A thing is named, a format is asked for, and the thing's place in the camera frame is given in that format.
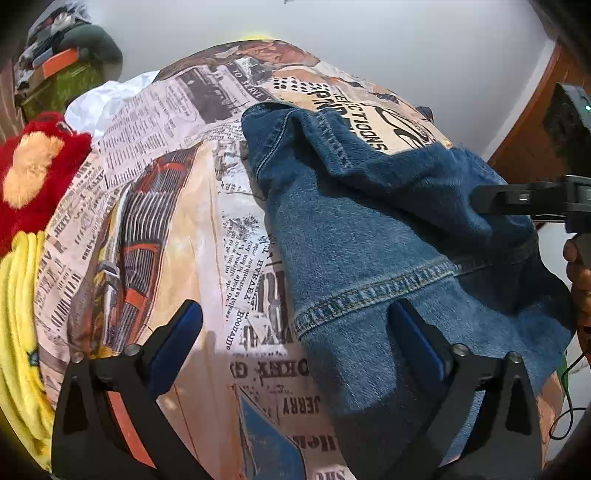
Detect pile of clothes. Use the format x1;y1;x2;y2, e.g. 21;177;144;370
13;0;124;121

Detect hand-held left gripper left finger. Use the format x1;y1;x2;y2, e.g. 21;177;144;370
51;299;214;480

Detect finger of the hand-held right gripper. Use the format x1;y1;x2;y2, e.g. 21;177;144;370
470;180;570;221

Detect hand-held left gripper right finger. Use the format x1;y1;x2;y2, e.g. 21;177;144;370
390;298;544;480

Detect yellow blanket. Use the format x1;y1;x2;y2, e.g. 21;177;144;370
0;230;57;472

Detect white cloth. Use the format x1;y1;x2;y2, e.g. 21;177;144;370
64;69;161;145

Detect blue denim jeans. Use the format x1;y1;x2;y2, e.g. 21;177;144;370
240;102;579;480

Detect black cable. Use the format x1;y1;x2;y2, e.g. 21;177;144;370
549;350;591;440

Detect striped brown curtain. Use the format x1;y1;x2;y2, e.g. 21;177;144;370
0;55;27;145

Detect newspaper print blanket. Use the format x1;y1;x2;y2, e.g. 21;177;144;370
33;39;563;480

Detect red plush toy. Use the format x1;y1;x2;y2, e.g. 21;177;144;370
0;111;96;258

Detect person's right hand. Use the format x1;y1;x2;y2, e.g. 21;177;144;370
562;240;591;332

